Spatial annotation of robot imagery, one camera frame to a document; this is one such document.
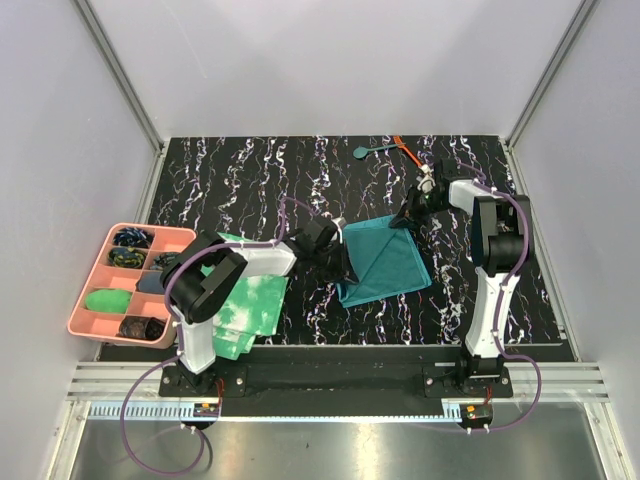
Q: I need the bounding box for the blue patterned rolled cloth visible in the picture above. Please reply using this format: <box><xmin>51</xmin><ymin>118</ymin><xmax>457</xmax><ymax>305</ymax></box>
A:
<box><xmin>113</xmin><ymin>227</ymin><xmax>154</xmax><ymax>249</ymax></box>

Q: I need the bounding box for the green tie-dye cloth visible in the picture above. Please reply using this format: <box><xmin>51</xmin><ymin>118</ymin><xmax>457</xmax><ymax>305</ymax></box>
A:
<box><xmin>212</xmin><ymin>230</ymin><xmax>291</xmax><ymax>361</ymax></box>

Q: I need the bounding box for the aluminium front rail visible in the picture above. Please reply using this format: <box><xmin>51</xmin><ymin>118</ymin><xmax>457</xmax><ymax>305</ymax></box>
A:
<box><xmin>67</xmin><ymin>362</ymin><xmax>609</xmax><ymax>423</ymax></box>

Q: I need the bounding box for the left aluminium frame post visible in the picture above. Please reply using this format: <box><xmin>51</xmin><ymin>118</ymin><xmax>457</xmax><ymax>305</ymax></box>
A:
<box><xmin>69</xmin><ymin>0</ymin><xmax>169</xmax><ymax>156</ymax></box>

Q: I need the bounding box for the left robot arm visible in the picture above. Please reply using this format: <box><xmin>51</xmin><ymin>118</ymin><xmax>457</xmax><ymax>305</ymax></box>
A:
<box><xmin>161</xmin><ymin>216</ymin><xmax>359</xmax><ymax>396</ymax></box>

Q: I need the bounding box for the teal satin napkin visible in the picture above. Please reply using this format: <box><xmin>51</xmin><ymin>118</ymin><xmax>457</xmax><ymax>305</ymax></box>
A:
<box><xmin>336</xmin><ymin>215</ymin><xmax>432</xmax><ymax>308</ymax></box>

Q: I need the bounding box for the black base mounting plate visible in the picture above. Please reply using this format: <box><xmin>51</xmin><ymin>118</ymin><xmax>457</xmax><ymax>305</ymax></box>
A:
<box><xmin>135</xmin><ymin>346</ymin><xmax>513</xmax><ymax>420</ymax></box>

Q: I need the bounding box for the teal plastic spoon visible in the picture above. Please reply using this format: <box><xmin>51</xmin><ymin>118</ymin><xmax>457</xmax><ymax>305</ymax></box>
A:
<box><xmin>352</xmin><ymin>144</ymin><xmax>397</xmax><ymax>160</ymax></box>

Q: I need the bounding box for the dark blue rolled cloth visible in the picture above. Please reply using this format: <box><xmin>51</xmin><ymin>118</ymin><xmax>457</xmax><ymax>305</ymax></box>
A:
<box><xmin>136</xmin><ymin>271</ymin><xmax>164</xmax><ymax>295</ymax></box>

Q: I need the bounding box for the brown patterned rolled cloth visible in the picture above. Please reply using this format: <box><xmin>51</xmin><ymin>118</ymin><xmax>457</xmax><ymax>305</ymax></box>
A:
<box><xmin>117</xmin><ymin>316</ymin><xmax>166</xmax><ymax>341</ymax></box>

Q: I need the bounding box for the green rolled cloth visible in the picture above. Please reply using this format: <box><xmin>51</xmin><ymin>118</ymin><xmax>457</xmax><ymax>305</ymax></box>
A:
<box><xmin>85</xmin><ymin>289</ymin><xmax>132</xmax><ymax>314</ymax></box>

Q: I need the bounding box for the purple cable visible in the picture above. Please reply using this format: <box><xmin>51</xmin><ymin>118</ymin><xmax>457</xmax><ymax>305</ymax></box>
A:
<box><xmin>119</xmin><ymin>197</ymin><xmax>321</xmax><ymax>476</ymax></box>
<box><xmin>414</xmin><ymin>162</ymin><xmax>544</xmax><ymax>434</ymax></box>

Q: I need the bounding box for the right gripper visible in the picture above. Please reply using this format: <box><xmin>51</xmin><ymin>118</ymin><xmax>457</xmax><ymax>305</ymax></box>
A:
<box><xmin>389</xmin><ymin>185</ymin><xmax>449</xmax><ymax>229</ymax></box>

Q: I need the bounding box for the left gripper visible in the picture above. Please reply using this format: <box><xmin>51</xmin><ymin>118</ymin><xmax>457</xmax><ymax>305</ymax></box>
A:
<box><xmin>312</xmin><ymin>240</ymin><xmax>359</xmax><ymax>286</ymax></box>

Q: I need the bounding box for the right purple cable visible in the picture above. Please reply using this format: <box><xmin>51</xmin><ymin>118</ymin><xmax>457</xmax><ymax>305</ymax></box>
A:
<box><xmin>414</xmin><ymin>162</ymin><xmax>544</xmax><ymax>434</ymax></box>

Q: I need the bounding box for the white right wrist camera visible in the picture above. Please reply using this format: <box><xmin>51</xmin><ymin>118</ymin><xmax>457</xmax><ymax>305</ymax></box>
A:
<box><xmin>417</xmin><ymin>164</ymin><xmax>435</xmax><ymax>195</ymax></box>

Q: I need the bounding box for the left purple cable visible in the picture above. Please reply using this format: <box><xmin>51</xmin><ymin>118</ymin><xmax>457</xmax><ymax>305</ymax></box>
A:
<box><xmin>119</xmin><ymin>197</ymin><xmax>321</xmax><ymax>476</ymax></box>

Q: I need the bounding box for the aluminium frame post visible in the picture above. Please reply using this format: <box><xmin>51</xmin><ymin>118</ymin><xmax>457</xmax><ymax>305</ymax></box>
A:
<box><xmin>69</xmin><ymin>0</ymin><xmax>169</xmax><ymax>156</ymax></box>
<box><xmin>504</xmin><ymin>0</ymin><xmax>604</xmax><ymax>149</ymax></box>

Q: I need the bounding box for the pink compartment tray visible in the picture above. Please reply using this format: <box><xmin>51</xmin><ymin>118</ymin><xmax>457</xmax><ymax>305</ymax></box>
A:
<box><xmin>67</xmin><ymin>223</ymin><xmax>196</xmax><ymax>349</ymax></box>

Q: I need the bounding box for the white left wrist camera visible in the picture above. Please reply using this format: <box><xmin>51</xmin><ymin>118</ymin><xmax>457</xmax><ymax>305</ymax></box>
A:
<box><xmin>331</xmin><ymin>217</ymin><xmax>347</xmax><ymax>245</ymax></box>

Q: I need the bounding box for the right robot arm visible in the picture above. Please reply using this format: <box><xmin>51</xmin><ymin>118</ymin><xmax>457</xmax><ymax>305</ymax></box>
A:
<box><xmin>389</xmin><ymin>160</ymin><xmax>534</xmax><ymax>397</ymax></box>

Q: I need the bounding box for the right aluminium frame post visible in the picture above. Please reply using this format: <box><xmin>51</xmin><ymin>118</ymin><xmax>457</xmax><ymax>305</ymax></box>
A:
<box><xmin>504</xmin><ymin>0</ymin><xmax>604</xmax><ymax>149</ymax></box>

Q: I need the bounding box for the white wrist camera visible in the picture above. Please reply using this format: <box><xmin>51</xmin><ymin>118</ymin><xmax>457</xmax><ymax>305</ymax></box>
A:
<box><xmin>417</xmin><ymin>164</ymin><xmax>435</xmax><ymax>195</ymax></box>
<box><xmin>331</xmin><ymin>217</ymin><xmax>347</xmax><ymax>245</ymax></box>

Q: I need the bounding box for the orange plastic fork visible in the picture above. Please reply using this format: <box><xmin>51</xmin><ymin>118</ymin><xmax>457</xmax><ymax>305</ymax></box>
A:
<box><xmin>392</xmin><ymin>136</ymin><xmax>424</xmax><ymax>169</ymax></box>

